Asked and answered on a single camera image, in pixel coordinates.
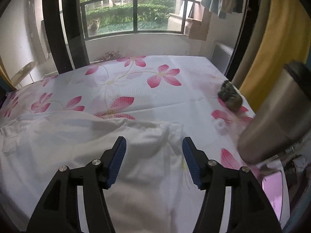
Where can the round yellow stool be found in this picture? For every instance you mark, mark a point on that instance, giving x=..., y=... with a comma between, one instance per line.
x=23, y=72

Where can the cardboard box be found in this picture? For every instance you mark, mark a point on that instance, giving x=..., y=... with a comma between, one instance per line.
x=196, y=28

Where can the dark furry bundle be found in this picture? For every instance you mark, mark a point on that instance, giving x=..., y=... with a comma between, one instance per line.
x=230, y=95

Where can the black door frame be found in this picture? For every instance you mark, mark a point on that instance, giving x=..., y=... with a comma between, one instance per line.
x=65, y=24

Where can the dried flower bunch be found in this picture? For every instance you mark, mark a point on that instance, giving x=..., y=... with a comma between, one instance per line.
x=110, y=55

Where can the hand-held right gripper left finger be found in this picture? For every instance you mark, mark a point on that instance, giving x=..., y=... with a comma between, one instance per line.
x=116, y=162

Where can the yellow curtain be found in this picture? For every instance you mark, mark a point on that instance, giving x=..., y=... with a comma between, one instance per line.
x=272, y=38

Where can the white garment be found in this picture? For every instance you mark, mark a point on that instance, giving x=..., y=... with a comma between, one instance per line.
x=73, y=136

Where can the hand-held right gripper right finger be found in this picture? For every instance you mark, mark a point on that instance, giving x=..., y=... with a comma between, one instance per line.
x=192, y=162

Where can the pink floral bed sheet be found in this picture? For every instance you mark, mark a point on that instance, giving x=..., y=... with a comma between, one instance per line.
x=184, y=97

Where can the balcony railing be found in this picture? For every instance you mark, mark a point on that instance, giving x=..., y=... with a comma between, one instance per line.
x=136, y=13

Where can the white wall heater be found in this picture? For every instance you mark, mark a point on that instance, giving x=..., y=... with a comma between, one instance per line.
x=222, y=55

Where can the steel thermos flask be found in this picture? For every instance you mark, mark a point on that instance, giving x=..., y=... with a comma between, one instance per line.
x=274, y=116

